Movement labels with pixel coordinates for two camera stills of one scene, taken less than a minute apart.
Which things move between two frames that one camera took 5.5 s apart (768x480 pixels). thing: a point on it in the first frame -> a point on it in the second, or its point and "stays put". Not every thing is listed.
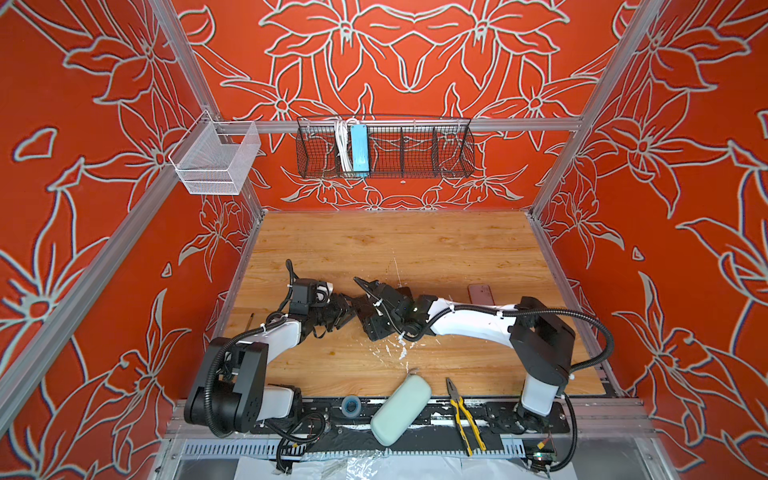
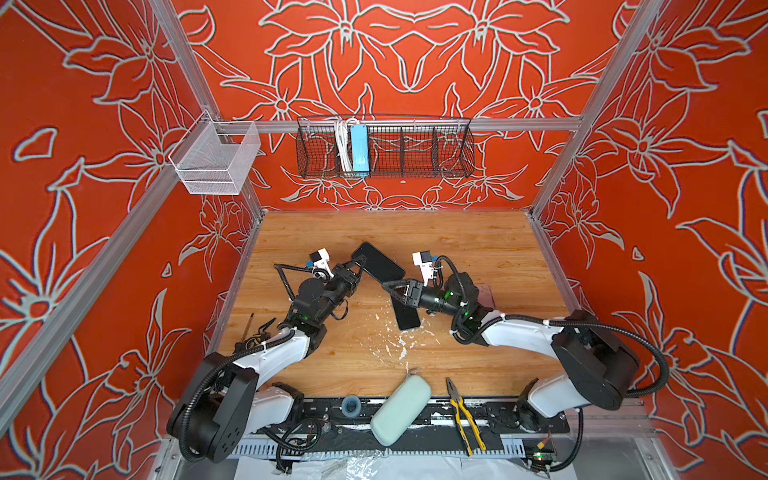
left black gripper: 341,310 -> 346,279
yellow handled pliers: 459,406 stays put
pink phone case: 481,294 stays put
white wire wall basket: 214,156 stays put
